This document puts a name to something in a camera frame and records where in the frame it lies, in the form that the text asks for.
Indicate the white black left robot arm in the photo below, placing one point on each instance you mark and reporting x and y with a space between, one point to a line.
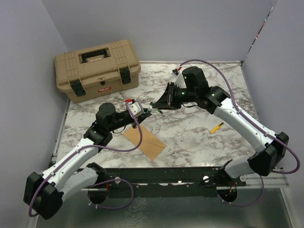
46 192

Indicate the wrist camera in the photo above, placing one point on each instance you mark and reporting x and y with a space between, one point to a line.
134 108
179 79

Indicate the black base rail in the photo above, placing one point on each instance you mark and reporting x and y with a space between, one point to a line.
160 182

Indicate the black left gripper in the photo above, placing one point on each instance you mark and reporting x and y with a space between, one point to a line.
141 118

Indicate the yellow black utility knife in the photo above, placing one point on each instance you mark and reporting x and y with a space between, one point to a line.
217 128

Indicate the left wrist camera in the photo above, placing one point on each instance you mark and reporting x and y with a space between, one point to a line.
134 108

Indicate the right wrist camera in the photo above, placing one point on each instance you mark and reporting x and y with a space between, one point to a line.
179 79

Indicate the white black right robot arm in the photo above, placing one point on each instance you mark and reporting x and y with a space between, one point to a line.
268 145

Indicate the tan plastic toolbox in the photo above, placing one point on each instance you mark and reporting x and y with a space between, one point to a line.
97 71

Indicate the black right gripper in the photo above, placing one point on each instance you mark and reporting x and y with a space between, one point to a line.
167 101

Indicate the brown paper envelope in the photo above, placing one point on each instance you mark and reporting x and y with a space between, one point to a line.
151 146

